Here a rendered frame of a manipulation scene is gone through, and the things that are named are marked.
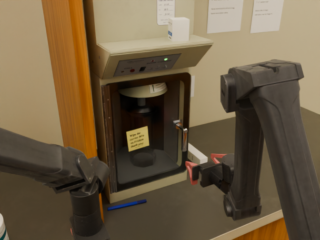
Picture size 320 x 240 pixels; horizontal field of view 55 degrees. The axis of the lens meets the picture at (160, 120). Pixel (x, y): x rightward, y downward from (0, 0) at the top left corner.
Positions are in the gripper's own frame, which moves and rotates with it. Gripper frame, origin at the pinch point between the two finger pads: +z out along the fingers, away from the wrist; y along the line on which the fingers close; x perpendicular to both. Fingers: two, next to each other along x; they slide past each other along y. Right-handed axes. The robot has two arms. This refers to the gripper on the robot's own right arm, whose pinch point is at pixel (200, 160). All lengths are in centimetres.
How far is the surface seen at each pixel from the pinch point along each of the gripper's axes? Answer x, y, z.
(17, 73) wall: -23, 47, 58
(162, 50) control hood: -35.9, 10.6, 3.5
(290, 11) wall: -37, -97, 59
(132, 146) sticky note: -2.6, 17.5, 14.9
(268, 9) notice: -39, -80, 58
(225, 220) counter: 20.7, -5.1, -8.0
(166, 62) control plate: -31.1, 7.0, 8.6
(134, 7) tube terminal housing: -47, 14, 14
